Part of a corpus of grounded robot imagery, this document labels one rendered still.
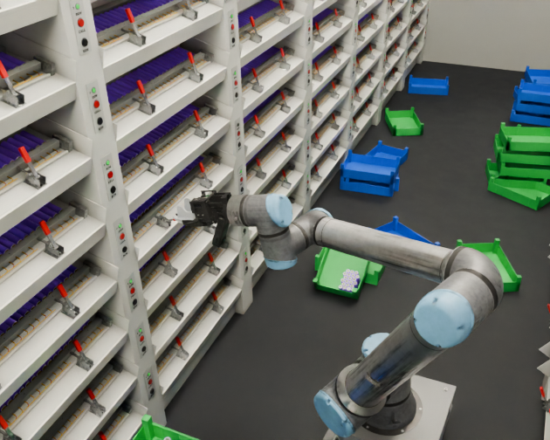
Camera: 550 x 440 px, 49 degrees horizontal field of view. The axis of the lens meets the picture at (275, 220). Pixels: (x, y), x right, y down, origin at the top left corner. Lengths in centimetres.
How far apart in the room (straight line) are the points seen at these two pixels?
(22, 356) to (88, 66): 69
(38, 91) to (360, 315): 168
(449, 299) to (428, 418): 83
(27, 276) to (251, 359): 117
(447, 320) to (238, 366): 124
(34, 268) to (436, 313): 90
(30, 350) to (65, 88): 61
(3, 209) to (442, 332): 94
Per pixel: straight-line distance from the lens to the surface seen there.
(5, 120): 130
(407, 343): 143
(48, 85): 141
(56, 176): 144
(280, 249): 166
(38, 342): 157
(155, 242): 182
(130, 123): 165
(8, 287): 144
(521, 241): 321
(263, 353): 242
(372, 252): 158
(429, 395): 212
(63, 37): 142
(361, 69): 368
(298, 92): 276
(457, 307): 129
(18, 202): 137
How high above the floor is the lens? 173
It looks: 33 degrees down
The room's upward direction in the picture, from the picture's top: 1 degrees counter-clockwise
